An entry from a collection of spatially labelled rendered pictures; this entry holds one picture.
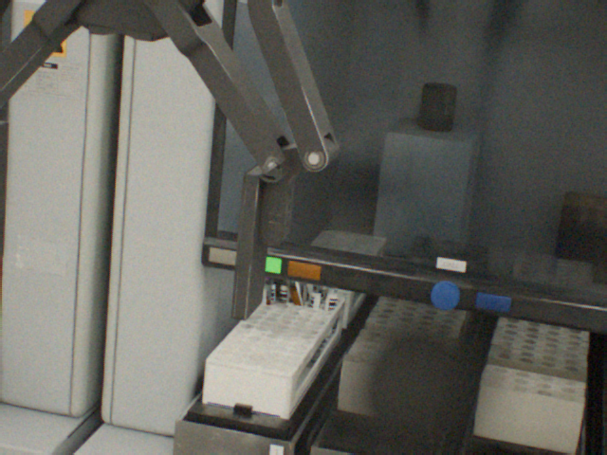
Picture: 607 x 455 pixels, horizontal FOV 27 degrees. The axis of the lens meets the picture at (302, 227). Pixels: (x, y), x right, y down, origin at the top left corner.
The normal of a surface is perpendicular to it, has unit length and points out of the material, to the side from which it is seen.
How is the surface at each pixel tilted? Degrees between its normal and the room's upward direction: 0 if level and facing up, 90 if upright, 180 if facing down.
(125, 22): 90
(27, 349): 90
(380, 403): 90
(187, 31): 90
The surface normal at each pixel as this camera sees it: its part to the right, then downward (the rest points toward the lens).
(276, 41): -0.23, 0.24
